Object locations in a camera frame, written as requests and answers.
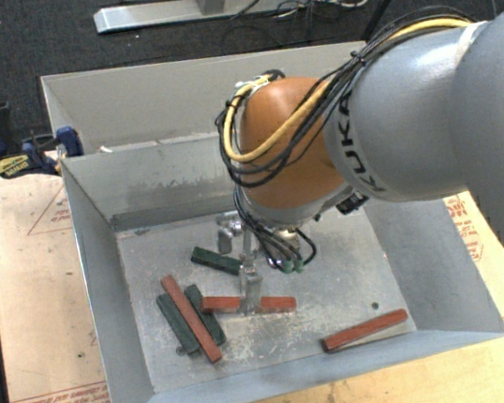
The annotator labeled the brown cardboard board, red print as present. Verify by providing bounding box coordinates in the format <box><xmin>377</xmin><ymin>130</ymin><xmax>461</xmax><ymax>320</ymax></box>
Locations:
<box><xmin>0</xmin><ymin>81</ymin><xmax>504</xmax><ymax>403</ymax></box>

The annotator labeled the dark green flat block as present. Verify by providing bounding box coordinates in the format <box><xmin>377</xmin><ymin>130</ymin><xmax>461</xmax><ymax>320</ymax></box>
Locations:
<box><xmin>154</xmin><ymin>289</ymin><xmax>201</xmax><ymax>359</ymax></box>
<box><xmin>182</xmin><ymin>280</ymin><xmax>230</xmax><ymax>351</ymax></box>
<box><xmin>187</xmin><ymin>239</ymin><xmax>245</xmax><ymax>283</ymax></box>

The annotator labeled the grey metal bin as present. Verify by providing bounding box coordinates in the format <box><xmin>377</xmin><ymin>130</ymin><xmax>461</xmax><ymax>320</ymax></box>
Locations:
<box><xmin>39</xmin><ymin>9</ymin><xmax>504</xmax><ymax>403</ymax></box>

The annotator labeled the red-brown flat block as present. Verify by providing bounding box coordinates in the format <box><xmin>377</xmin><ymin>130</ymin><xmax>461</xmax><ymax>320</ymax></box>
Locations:
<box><xmin>159</xmin><ymin>268</ymin><xmax>224</xmax><ymax>370</ymax></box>
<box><xmin>317</xmin><ymin>307</ymin><xmax>413</xmax><ymax>355</ymax></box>
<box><xmin>198</xmin><ymin>282</ymin><xmax>299</xmax><ymax>327</ymax></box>

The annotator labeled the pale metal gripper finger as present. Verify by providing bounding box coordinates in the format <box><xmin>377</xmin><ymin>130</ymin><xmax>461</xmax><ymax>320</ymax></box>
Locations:
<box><xmin>213</xmin><ymin>211</ymin><xmax>246</xmax><ymax>256</ymax></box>
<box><xmin>233</xmin><ymin>260</ymin><xmax>270</xmax><ymax>318</ymax></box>

